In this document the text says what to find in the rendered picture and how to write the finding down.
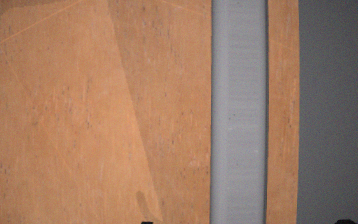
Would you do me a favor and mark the dark grey wall panel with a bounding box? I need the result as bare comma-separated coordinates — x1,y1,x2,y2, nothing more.
296,0,358,224

